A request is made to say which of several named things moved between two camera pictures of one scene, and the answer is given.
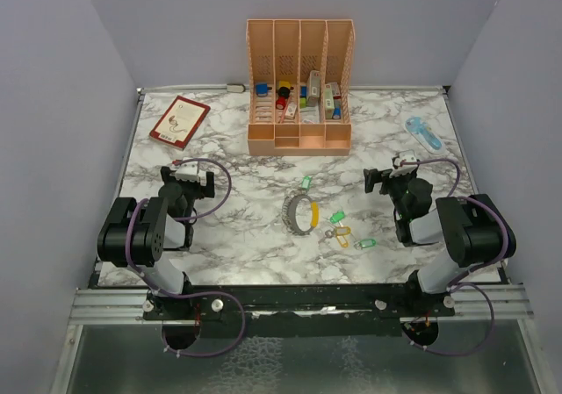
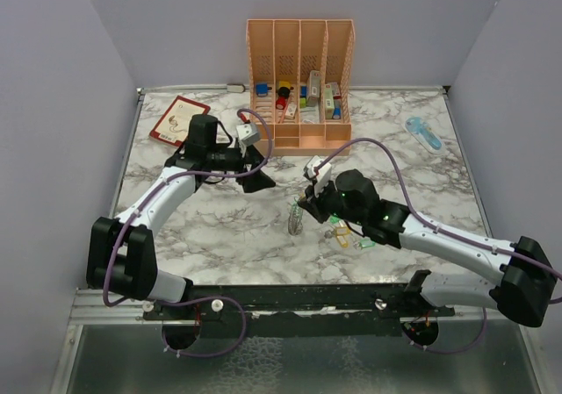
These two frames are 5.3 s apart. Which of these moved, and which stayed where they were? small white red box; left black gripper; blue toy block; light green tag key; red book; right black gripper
Moved: left black gripper; right black gripper
Stayed: small white red box; blue toy block; red book; light green tag key
